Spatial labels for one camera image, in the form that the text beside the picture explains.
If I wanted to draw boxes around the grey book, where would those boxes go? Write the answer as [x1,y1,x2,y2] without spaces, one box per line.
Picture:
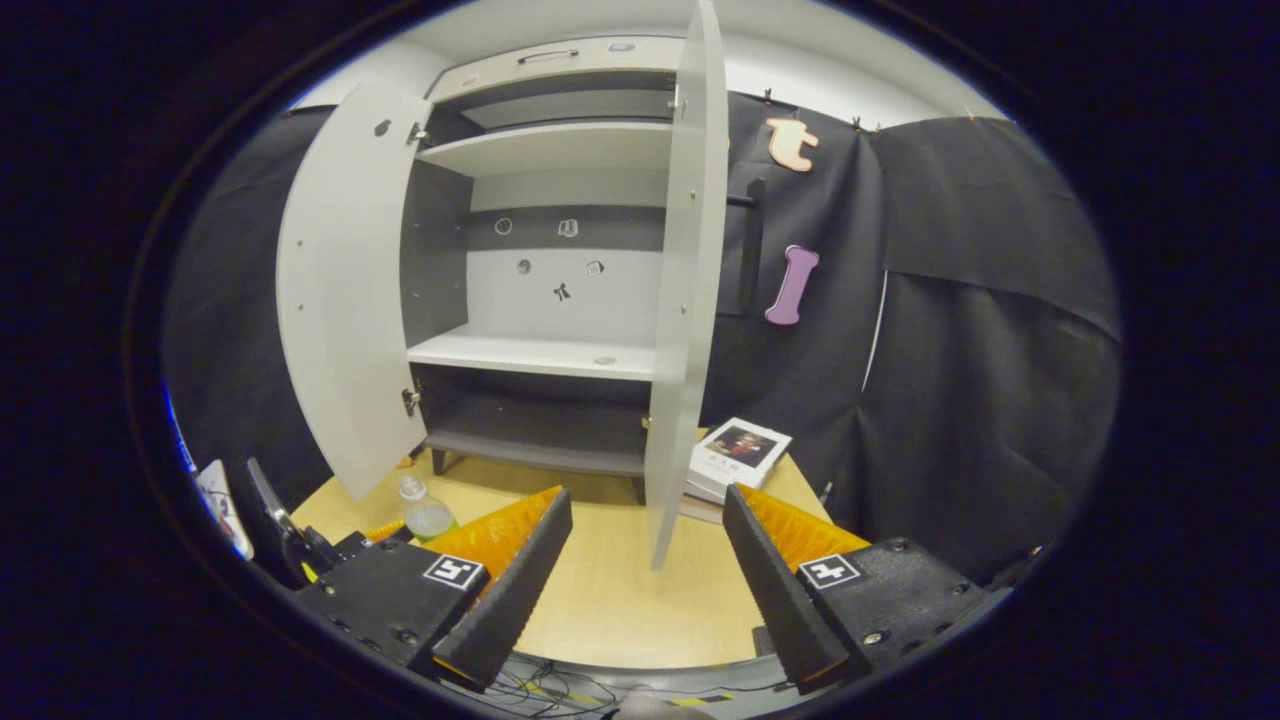
[680,480,736,527]

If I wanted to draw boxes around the white cabinet door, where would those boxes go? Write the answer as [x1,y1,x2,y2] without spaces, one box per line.
[276,78,433,501]
[643,0,729,571]

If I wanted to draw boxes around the white blue printed sheet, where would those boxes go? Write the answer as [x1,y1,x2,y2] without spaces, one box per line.
[165,380,257,563]

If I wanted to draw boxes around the white cabinet shelf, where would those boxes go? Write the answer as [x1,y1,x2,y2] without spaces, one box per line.
[417,122,673,179]
[407,323,656,381]

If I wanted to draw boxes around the black backdrop cloth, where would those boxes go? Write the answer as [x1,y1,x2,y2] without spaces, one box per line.
[160,90,1121,591]

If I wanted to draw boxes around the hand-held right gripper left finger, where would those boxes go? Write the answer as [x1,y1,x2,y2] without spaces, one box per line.
[293,486,574,693]

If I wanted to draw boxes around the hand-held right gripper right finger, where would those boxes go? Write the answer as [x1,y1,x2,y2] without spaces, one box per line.
[722,484,1011,696]

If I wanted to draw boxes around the white and grey cabinet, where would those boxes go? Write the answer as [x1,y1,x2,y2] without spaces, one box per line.
[400,35,691,506]

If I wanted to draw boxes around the white portrait cover book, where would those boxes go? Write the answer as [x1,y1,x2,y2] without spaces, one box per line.
[688,418,793,504]

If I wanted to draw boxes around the black door handle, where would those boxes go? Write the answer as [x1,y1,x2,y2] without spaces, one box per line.
[728,180,767,317]

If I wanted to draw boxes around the green label plastic bottle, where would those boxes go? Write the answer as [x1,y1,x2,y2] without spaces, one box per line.
[398,475,459,546]

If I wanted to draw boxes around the tangle of black cables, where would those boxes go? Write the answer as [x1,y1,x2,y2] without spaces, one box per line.
[440,655,791,720]

